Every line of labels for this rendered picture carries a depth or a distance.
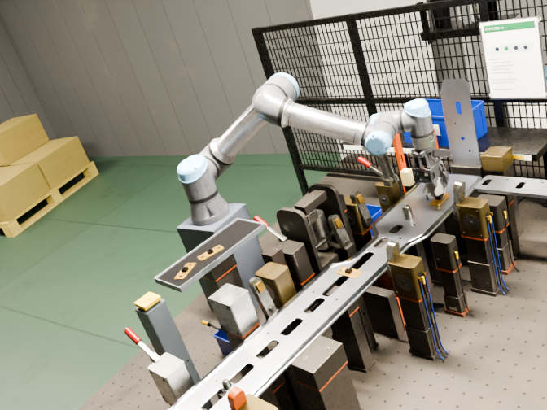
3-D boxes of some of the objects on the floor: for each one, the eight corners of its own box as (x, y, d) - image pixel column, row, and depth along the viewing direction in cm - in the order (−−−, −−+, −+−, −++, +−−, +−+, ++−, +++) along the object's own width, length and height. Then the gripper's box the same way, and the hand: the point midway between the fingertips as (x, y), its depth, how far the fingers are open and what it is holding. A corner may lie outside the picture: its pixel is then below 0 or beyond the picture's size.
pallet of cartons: (55, 172, 764) (24, 111, 728) (113, 173, 688) (81, 104, 652) (-55, 237, 663) (-96, 169, 628) (-1, 246, 588) (-46, 169, 552)
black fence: (696, 381, 231) (697, -32, 166) (317, 277, 372) (239, 32, 308) (705, 357, 239) (711, -45, 174) (331, 265, 380) (258, 24, 315)
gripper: (404, 151, 198) (416, 207, 207) (430, 153, 190) (442, 210, 199) (417, 140, 202) (429, 194, 211) (444, 141, 195) (455, 197, 204)
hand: (439, 194), depth 206 cm, fingers closed, pressing on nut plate
